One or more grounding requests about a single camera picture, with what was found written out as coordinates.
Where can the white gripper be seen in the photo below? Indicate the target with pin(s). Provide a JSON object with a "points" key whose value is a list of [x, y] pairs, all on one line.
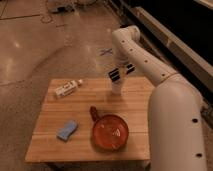
{"points": [[118, 75]]}

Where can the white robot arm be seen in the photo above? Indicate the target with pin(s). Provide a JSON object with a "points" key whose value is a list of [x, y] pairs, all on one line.
{"points": [[176, 137]]}

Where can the blue eraser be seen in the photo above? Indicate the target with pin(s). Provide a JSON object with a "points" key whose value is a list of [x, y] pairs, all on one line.
{"points": [[65, 132]]}

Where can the wooden table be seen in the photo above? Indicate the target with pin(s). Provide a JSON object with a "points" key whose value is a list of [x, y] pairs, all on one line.
{"points": [[131, 105]]}

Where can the grey device on floor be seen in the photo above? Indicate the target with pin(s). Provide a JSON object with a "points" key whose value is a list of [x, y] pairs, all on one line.
{"points": [[61, 9]]}

